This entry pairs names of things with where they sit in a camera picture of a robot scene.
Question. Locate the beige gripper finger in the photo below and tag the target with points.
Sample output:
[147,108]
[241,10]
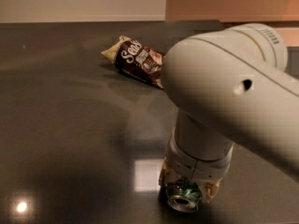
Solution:
[209,189]
[167,174]

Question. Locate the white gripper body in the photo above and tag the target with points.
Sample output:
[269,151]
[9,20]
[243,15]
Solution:
[195,166]

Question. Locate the green soda can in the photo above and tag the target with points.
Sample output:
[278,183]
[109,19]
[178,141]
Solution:
[183,195]

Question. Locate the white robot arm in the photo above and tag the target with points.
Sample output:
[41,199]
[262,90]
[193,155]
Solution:
[230,88]

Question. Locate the brown chip bag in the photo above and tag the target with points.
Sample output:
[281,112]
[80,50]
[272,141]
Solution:
[136,60]

